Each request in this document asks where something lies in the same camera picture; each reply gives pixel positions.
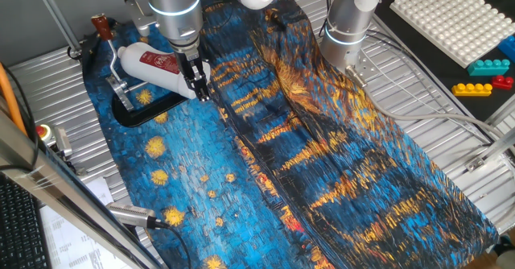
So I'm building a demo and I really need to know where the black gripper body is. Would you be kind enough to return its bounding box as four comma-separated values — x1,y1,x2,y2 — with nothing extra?
175,47,204,81

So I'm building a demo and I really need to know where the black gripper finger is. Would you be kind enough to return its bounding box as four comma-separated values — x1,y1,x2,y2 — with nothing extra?
183,73,199,99
192,65,212,102

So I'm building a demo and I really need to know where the black clamp with silver ratchet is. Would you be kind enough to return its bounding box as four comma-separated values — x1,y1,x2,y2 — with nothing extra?
105,75,190,128

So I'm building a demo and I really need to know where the silver lever with red-brown handle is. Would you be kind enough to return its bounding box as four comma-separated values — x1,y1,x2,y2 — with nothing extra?
90,14,124,85

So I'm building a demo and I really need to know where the white bottle with red label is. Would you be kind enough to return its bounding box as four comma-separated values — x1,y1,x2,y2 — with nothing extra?
117,42,212,100

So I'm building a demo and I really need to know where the blue and yellow painted cloth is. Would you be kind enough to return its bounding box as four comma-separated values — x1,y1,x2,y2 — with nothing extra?
82,0,500,269

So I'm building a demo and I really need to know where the thin aluminium pole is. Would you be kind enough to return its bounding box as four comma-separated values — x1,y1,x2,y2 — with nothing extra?
30,0,84,55

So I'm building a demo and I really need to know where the orange tube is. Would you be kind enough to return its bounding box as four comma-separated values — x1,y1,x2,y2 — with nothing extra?
0,62,27,137

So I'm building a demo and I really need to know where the printed paper sheet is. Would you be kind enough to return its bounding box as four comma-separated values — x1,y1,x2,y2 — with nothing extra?
39,176,134,269

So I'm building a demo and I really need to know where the black keyboard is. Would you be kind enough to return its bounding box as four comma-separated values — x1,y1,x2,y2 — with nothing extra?
0,174,52,269

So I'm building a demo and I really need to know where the black table mat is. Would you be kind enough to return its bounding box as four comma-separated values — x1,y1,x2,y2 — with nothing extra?
373,0,515,123

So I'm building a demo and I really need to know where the white studded building baseplate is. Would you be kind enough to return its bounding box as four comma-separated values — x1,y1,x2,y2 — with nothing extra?
389,0,515,69

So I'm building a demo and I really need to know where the yellow building brick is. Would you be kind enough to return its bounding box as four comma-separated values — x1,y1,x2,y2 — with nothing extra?
451,82,493,97

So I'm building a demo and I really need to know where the teal building brick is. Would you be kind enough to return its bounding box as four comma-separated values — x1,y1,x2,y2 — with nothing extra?
467,58,511,77

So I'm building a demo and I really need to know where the red building brick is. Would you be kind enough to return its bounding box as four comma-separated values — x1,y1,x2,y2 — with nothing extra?
491,74,515,91

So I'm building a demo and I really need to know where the blue building brick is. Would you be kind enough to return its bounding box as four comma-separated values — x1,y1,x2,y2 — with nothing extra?
497,35,515,64

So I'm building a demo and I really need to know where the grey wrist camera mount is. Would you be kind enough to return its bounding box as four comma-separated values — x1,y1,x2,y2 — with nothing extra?
124,0,156,36

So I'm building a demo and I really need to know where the silver depth camera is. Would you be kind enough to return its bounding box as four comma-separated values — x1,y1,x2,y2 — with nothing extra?
105,202,159,230

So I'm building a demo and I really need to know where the black camera cable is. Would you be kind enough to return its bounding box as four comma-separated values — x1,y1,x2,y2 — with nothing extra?
154,219,192,269

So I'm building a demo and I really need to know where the thin black curved cable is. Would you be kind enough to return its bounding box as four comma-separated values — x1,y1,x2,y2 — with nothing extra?
0,65,41,172

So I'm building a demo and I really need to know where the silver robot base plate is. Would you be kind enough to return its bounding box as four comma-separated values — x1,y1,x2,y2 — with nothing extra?
345,49,381,87

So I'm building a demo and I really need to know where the aluminium frame beam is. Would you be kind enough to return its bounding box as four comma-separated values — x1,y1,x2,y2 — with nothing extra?
0,111,162,269

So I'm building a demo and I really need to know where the thick grey robot cable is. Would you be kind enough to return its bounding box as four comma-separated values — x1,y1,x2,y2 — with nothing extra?
344,65,515,141

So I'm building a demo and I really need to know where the aluminium corner bracket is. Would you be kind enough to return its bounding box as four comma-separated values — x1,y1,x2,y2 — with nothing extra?
466,127,515,172

